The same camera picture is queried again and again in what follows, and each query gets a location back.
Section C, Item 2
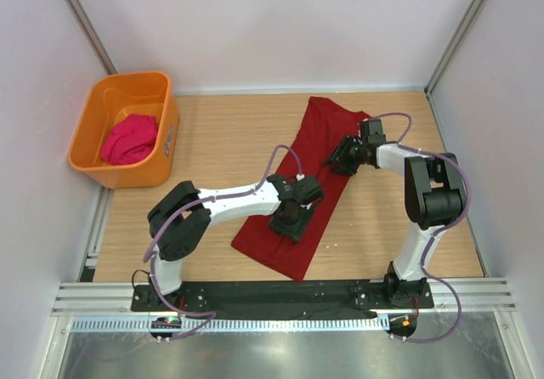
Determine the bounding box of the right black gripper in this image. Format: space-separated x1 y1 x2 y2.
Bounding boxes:
322 134 366 177

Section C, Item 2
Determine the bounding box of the dark red t-shirt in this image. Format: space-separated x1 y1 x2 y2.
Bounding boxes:
231 96 370 282

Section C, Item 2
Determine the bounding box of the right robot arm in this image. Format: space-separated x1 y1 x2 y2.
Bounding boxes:
324 115 470 308

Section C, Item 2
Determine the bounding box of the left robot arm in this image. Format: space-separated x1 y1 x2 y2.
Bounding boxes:
144 174 324 311

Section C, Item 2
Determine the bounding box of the pink t-shirt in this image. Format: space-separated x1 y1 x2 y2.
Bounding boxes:
100 114 158 166

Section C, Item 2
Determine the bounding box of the orange plastic bin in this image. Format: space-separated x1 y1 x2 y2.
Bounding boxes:
68 71 179 190

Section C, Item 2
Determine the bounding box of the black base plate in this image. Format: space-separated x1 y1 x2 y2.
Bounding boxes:
129 280 435 321

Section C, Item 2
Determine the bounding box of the slotted cable duct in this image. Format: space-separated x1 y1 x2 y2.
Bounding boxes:
71 314 389 334

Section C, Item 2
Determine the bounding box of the aluminium rail frame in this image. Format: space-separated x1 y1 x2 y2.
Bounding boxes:
52 278 516 320

